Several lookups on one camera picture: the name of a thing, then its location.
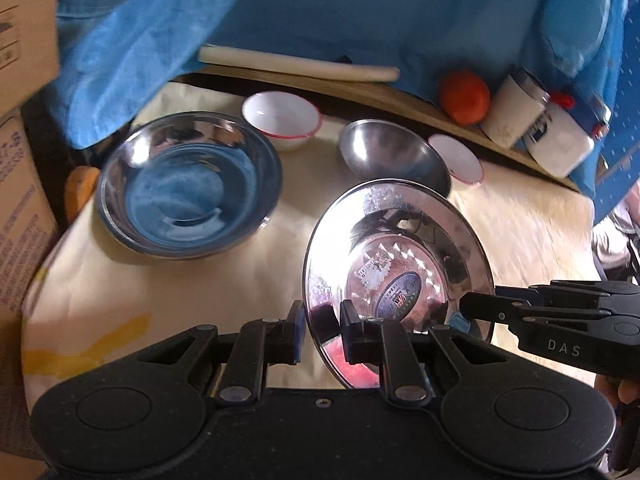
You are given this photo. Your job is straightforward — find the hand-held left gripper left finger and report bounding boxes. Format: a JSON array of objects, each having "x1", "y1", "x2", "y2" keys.
[{"x1": 135, "y1": 300, "x2": 307, "y2": 407}]

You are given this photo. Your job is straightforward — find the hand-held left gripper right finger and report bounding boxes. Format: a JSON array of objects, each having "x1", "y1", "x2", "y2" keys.
[{"x1": 339, "y1": 300, "x2": 506, "y2": 403}]

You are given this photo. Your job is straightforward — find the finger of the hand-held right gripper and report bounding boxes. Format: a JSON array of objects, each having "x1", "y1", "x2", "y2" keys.
[
  {"x1": 494, "y1": 281, "x2": 640, "y2": 309},
  {"x1": 460, "y1": 292, "x2": 608, "y2": 333}
]

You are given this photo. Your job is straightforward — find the steel plate with label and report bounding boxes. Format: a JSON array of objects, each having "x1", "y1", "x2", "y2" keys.
[{"x1": 302, "y1": 178, "x2": 497, "y2": 391}]

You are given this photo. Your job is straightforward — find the white bowl with red rim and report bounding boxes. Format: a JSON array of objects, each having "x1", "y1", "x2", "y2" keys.
[
  {"x1": 427, "y1": 133, "x2": 486, "y2": 187},
  {"x1": 241, "y1": 91, "x2": 322, "y2": 152}
]

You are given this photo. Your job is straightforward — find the small steel bowl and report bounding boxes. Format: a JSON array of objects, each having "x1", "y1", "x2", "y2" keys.
[{"x1": 339, "y1": 119, "x2": 452, "y2": 200}]

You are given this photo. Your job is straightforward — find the person's right hand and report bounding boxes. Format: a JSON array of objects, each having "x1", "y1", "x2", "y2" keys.
[{"x1": 597, "y1": 377, "x2": 640, "y2": 407}]

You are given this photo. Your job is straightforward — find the light grey clothing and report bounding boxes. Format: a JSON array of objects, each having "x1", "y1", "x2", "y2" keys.
[{"x1": 592, "y1": 200, "x2": 640, "y2": 281}]

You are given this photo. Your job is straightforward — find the cream table cloth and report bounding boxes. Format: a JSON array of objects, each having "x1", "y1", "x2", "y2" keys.
[{"x1": 20, "y1": 80, "x2": 608, "y2": 391}]

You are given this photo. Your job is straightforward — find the blue perforated panel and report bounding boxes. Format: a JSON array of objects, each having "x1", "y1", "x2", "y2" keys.
[{"x1": 592, "y1": 10, "x2": 640, "y2": 226}]

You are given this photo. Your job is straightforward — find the large steel bowl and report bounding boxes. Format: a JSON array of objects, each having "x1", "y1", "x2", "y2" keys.
[{"x1": 95, "y1": 111, "x2": 284, "y2": 261}]

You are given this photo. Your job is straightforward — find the white printed cup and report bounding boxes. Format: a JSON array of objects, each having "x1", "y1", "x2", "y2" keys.
[{"x1": 481, "y1": 67, "x2": 551, "y2": 150}]

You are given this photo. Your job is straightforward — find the orange fruit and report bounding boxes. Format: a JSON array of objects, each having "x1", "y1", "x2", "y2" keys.
[{"x1": 439, "y1": 69, "x2": 492, "y2": 127}]

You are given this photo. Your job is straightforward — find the wooden board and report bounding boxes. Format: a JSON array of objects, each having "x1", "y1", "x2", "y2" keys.
[{"x1": 170, "y1": 72, "x2": 581, "y2": 191}]

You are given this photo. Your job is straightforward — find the small orange round object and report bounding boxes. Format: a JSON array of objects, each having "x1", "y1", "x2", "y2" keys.
[{"x1": 64, "y1": 166, "x2": 101, "y2": 221}]

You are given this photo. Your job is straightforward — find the white paper roll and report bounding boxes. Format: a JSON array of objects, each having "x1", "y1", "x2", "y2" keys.
[{"x1": 197, "y1": 45, "x2": 401, "y2": 83}]

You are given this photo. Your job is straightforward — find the cardboard box with printed text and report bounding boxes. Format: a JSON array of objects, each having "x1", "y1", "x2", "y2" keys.
[{"x1": 0, "y1": 107, "x2": 61, "y2": 311}]

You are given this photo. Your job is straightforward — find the blue cloth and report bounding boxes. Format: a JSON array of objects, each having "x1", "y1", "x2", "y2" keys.
[{"x1": 47, "y1": 0, "x2": 640, "y2": 196}]

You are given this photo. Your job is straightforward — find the plain cardboard box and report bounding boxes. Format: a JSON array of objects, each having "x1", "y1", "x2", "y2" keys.
[{"x1": 0, "y1": 0, "x2": 63, "y2": 111}]

